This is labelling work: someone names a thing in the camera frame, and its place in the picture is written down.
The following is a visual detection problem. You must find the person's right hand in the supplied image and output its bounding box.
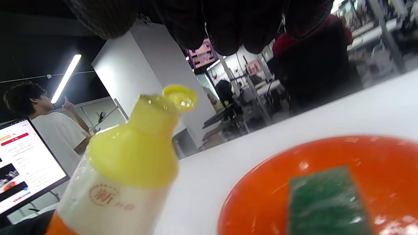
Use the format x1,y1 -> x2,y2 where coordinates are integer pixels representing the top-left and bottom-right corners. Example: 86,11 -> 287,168
64,0 -> 335,56

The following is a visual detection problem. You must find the person's left hand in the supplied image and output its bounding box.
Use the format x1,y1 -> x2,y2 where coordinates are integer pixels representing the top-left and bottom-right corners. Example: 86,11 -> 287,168
0,210 -> 56,235

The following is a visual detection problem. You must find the yellow dish soap bottle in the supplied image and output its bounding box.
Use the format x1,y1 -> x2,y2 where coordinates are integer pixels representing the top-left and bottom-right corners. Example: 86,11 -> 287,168
44,85 -> 199,235

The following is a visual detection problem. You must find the green yellow sponge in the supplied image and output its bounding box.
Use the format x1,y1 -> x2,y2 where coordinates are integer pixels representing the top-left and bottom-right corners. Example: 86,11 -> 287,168
287,165 -> 373,235

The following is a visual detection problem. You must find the pink screen monitor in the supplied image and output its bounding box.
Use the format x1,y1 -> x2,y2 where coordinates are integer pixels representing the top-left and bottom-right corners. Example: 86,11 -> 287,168
245,60 -> 264,76

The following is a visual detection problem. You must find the large computer monitor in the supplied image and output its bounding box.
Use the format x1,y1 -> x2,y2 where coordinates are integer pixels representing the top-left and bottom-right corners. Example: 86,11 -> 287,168
0,117 -> 71,220

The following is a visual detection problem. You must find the black flat stand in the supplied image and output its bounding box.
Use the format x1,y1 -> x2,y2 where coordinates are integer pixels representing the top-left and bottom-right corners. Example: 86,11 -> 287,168
202,104 -> 245,130

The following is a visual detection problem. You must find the black office chair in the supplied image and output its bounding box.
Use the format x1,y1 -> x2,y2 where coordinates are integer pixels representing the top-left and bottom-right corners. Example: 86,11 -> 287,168
268,42 -> 363,114

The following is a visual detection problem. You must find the ceiling tube light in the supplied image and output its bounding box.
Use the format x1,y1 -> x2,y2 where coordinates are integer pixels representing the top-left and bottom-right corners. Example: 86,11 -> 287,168
51,54 -> 82,104

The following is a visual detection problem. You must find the orange plastic bowl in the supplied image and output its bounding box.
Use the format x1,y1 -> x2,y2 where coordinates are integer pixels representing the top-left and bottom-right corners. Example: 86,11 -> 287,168
217,135 -> 418,235

